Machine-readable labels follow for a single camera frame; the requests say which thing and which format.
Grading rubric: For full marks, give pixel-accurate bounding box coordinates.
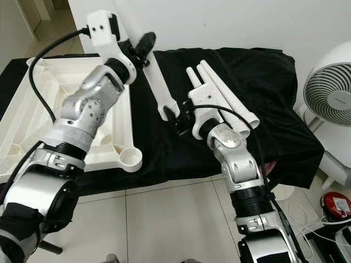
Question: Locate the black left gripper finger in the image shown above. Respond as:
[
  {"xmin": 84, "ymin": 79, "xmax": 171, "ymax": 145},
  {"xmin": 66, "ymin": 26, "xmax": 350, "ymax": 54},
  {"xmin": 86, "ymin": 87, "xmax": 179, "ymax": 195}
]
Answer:
[{"xmin": 137, "ymin": 31, "xmax": 157, "ymax": 56}]

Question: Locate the white plastic table leg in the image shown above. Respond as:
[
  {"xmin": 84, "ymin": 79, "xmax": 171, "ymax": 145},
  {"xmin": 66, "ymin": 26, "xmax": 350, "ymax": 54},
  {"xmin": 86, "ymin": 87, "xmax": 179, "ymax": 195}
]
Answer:
[
  {"xmin": 143, "ymin": 52, "xmax": 180, "ymax": 122},
  {"xmin": 185, "ymin": 67, "xmax": 202, "ymax": 93},
  {"xmin": 199, "ymin": 59, "xmax": 260, "ymax": 128},
  {"xmin": 195, "ymin": 63, "xmax": 253, "ymax": 135}
]

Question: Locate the white plastic children table top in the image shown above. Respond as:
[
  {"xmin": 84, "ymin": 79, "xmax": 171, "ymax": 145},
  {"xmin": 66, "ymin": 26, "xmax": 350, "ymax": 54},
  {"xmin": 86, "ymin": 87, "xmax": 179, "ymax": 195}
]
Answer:
[{"xmin": 0, "ymin": 55, "xmax": 143, "ymax": 184}]

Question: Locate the white round standing fan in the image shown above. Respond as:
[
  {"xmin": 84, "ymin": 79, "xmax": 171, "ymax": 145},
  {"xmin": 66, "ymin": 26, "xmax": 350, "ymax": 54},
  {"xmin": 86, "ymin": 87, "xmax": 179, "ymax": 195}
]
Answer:
[{"xmin": 299, "ymin": 55, "xmax": 351, "ymax": 132}]

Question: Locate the white grey rounded appliance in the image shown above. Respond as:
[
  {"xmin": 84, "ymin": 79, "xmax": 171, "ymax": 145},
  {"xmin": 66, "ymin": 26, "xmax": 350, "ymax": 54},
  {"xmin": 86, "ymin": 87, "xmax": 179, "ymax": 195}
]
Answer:
[{"xmin": 321, "ymin": 149, "xmax": 351, "ymax": 190}]

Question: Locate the black metal rod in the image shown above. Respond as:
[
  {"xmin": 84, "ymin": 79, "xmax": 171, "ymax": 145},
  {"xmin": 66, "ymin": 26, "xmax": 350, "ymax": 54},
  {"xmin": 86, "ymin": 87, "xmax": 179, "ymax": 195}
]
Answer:
[{"xmin": 41, "ymin": 244, "xmax": 64, "ymax": 254}]

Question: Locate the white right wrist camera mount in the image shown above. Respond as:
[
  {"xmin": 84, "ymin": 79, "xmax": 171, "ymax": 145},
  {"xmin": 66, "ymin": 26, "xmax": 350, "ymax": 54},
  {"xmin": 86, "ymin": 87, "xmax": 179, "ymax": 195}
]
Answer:
[{"xmin": 188, "ymin": 85, "xmax": 225, "ymax": 138}]

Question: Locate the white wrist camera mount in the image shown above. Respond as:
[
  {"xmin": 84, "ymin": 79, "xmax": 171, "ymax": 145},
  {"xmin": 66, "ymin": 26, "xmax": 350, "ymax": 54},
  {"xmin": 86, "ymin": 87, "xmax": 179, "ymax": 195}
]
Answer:
[
  {"xmin": 86, "ymin": 10, "xmax": 133, "ymax": 73},
  {"xmin": 188, "ymin": 85, "xmax": 225, "ymax": 138}
]

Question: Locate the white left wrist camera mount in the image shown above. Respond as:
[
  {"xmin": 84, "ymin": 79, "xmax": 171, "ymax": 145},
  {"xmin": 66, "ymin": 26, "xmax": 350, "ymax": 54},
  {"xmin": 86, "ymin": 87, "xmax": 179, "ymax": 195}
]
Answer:
[{"xmin": 86, "ymin": 10, "xmax": 133, "ymax": 73}]

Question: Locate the white floor cable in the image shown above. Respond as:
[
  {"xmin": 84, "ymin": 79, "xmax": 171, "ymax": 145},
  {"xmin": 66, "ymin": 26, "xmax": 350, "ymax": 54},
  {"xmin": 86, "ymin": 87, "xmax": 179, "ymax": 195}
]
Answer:
[{"xmin": 288, "ymin": 203, "xmax": 351, "ymax": 253}]

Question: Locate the red round cable reel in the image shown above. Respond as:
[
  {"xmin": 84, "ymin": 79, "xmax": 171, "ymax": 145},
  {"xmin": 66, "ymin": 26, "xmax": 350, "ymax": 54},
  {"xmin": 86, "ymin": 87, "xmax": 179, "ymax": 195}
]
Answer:
[{"xmin": 322, "ymin": 192, "xmax": 351, "ymax": 220}]

